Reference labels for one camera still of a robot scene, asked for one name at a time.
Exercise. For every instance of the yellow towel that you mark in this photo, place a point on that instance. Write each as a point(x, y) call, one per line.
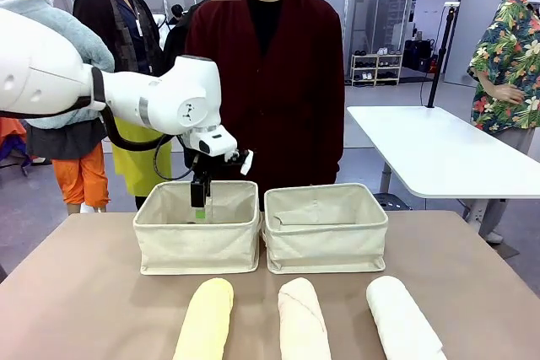
point(206, 322)

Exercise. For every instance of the person in dark clothes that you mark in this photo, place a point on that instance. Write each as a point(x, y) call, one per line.
point(181, 35)

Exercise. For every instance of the white towel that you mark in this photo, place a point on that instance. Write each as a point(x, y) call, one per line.
point(401, 322)

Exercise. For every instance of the wooden shoe rack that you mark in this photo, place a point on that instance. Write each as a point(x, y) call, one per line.
point(375, 68)

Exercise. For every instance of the beige fabric basket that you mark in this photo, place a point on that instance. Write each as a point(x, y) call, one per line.
point(198, 242)
point(325, 244)

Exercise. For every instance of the white table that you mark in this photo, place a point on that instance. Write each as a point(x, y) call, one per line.
point(443, 145)

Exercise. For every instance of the black tripod stand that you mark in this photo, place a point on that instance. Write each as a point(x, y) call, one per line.
point(439, 56)

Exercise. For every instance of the white sneaker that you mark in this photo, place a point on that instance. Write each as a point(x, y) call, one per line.
point(383, 51)

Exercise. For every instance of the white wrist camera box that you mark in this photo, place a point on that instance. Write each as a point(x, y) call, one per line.
point(246, 162)

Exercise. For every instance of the white device on tripod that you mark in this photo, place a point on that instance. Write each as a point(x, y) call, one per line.
point(452, 4)

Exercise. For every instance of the black case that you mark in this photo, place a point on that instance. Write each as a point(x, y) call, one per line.
point(417, 54)

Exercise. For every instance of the rolled beige towel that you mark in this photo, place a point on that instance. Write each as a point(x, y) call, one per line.
point(301, 322)

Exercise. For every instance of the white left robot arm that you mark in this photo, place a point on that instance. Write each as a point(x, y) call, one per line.
point(126, 94)

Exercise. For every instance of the person in maroon cardigan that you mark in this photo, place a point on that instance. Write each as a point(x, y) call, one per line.
point(287, 94)

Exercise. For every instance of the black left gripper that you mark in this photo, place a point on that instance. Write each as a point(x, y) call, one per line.
point(201, 170)

